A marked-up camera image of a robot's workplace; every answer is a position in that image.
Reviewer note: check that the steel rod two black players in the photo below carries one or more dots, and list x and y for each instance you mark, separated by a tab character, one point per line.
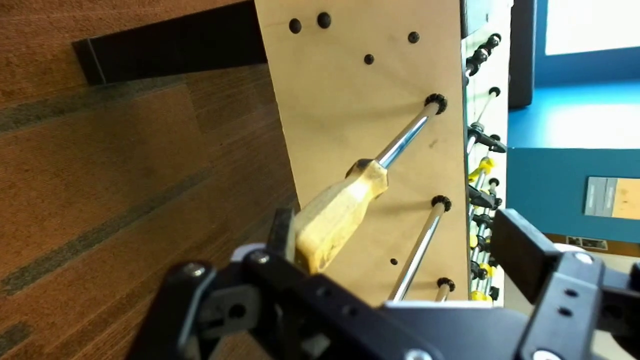
423	247

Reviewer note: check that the wooden foosball table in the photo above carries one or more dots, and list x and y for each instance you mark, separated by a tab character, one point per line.
333	121

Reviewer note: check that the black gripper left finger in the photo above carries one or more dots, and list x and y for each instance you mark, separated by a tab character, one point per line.
280	233

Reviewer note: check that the black score counter beads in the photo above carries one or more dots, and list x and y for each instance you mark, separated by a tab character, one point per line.
480	56

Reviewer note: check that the bright window pane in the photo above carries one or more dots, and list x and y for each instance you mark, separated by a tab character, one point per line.
593	27

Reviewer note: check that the steel rod three yellow players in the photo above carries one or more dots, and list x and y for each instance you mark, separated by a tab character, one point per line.
445	287

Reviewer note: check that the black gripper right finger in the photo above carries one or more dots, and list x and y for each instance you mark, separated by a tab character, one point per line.
526	252

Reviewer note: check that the framed wall notice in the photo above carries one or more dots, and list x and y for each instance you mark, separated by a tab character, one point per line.
613	199

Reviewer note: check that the steel rod three black players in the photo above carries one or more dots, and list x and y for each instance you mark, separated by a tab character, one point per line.
340	212

